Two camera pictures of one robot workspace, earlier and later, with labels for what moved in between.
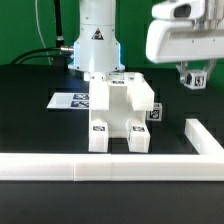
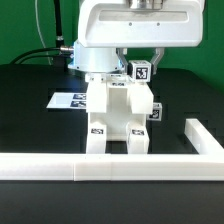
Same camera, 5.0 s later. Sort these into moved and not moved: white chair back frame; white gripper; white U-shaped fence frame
Moved: white gripper
Not moved: white chair back frame; white U-shaped fence frame
